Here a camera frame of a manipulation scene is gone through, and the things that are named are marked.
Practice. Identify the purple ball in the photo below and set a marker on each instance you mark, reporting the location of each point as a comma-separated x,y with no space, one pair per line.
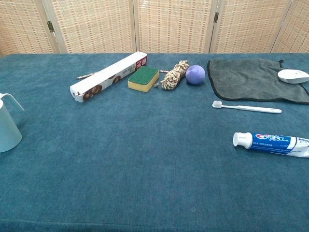
195,75

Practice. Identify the blue tablecloth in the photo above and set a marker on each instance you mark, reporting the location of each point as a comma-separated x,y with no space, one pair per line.
135,169

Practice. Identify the blue white toothpaste tube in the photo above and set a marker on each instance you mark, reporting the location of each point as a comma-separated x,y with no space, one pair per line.
270,143

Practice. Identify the long white cardboard wrap box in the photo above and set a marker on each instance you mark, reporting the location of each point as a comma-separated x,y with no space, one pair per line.
106,76

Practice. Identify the white computer mouse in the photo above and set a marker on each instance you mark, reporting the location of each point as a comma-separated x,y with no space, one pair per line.
293,76

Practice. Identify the bamboo folding screen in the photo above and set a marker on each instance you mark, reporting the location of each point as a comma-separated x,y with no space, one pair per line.
169,24

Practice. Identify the yellow green scrub sponge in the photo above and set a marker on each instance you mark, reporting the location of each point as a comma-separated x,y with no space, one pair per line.
143,78

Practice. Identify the white toothbrush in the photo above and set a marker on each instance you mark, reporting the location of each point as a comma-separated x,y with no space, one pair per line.
248,108

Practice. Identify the grey cloth with black trim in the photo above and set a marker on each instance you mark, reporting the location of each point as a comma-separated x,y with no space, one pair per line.
246,79

